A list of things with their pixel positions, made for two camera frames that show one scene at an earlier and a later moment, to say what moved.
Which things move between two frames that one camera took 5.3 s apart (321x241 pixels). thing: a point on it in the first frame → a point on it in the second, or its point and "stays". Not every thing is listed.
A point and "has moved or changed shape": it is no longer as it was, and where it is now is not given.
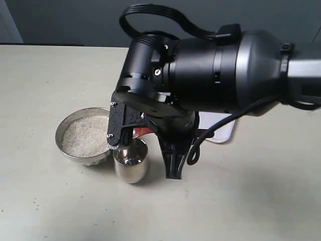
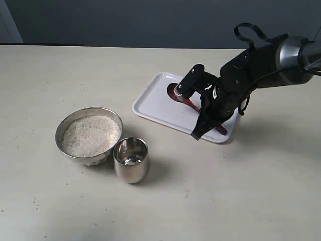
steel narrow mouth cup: (132, 162) stays
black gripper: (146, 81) → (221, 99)
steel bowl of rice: (82, 136) stays
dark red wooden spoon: (138, 131) has moved or changed shape
